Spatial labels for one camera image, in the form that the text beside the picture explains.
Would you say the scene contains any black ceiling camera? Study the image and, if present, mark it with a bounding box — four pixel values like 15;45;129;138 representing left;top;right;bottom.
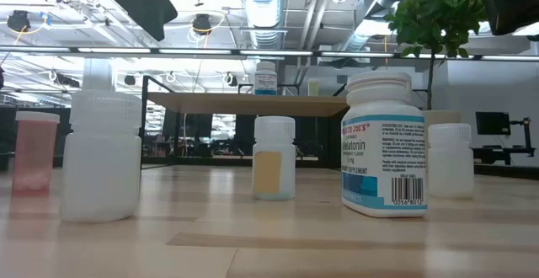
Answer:
7;10;31;33
192;13;213;35

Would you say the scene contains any translucent plastic bottle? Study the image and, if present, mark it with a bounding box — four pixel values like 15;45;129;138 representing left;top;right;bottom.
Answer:
61;88;143;223
427;122;476;199

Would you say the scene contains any black computer monitor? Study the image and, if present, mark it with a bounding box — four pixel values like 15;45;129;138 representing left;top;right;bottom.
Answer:
475;110;512;136

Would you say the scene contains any overhead light strip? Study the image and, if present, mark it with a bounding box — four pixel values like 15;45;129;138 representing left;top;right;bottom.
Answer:
0;45;539;62

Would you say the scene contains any green leafy plant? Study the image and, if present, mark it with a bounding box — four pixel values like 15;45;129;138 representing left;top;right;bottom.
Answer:
383;0;489;111

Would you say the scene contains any black desk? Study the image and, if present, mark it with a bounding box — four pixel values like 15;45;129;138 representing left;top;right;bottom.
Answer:
471;144;536;166

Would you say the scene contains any wooden shelf black metal frame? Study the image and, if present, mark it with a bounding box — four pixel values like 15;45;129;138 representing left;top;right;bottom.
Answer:
141;74;350;169

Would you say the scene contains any white melatonin bottle blue label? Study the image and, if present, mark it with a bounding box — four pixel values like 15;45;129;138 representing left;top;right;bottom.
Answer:
340;71;429;219
253;61;279;96

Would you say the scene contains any translucent bottle yellow label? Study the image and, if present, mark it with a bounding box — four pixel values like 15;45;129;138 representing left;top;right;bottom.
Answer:
251;115;297;201

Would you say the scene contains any orange pill vial white cap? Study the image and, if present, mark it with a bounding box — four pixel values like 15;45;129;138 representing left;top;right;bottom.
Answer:
11;110;61;197

